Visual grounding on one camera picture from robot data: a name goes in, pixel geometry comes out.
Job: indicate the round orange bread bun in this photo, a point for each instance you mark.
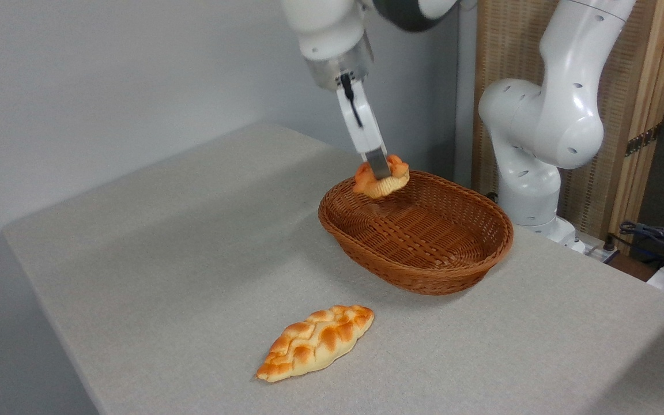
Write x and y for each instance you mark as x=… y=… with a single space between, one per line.
x=398 y=173

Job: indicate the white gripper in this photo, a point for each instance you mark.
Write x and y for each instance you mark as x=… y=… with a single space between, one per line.
x=366 y=124

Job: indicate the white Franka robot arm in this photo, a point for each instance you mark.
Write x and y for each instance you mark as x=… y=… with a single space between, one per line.
x=539 y=127

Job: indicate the black screen hinge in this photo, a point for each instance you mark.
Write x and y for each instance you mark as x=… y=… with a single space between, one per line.
x=643 y=140

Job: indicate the brown wicker oval basket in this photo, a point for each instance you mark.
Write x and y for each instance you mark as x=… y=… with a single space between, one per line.
x=418 y=242

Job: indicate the white power strip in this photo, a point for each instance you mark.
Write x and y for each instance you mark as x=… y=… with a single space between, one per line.
x=600 y=251

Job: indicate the long braided bread loaf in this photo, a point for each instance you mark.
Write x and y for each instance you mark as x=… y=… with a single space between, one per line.
x=314 y=343

